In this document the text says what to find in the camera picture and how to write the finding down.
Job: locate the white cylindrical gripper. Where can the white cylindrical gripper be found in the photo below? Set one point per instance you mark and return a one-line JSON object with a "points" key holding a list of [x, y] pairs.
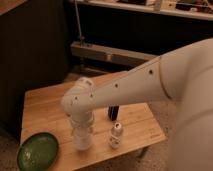
{"points": [[82, 120]]}

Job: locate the white ceramic cup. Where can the white ceramic cup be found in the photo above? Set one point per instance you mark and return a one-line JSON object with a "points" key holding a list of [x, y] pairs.
{"points": [[82, 139]]}

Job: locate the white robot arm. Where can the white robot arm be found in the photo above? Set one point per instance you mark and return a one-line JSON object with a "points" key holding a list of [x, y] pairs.
{"points": [[184, 75]]}

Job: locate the black eraser block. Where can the black eraser block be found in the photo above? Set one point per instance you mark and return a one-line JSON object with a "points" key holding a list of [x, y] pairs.
{"points": [[113, 112]]}

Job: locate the small white bottle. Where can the small white bottle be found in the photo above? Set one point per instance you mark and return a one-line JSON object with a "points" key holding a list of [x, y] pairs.
{"points": [[116, 133]]}

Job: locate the wooden table top board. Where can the wooden table top board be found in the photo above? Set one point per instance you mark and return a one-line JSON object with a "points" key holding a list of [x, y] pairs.
{"points": [[42, 113]]}

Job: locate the green round plate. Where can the green round plate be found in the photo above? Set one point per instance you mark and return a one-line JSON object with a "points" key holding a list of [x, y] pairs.
{"points": [[38, 152]]}

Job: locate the grey metal shelf beam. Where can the grey metal shelf beam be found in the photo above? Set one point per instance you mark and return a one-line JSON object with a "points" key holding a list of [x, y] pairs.
{"points": [[109, 54]]}

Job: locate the grey metal pole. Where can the grey metal pole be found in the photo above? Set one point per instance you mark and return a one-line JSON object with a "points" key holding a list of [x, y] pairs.
{"points": [[81, 37]]}

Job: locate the white upper shelf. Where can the white upper shelf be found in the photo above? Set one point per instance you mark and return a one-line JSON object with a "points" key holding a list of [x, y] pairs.
{"points": [[164, 7]]}

